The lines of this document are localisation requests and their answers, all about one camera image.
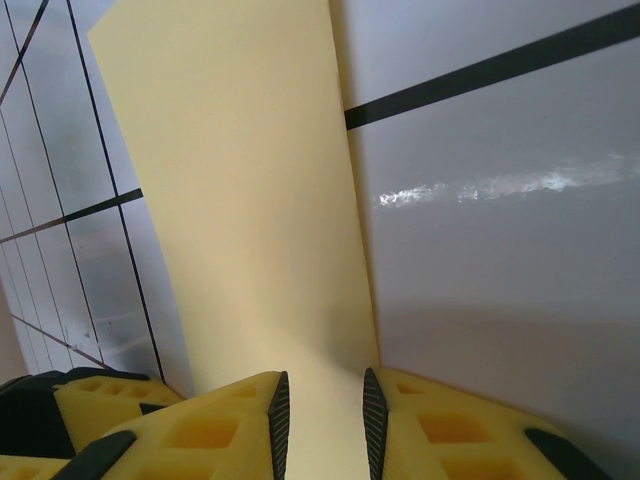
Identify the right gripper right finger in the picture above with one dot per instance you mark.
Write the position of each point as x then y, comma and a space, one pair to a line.
450, 435

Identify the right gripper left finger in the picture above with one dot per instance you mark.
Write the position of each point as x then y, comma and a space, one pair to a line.
200, 435

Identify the yellow paper sheet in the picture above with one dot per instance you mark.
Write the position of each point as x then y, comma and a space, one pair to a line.
250, 200

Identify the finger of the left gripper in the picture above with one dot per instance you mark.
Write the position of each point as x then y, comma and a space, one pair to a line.
25, 471
100, 400

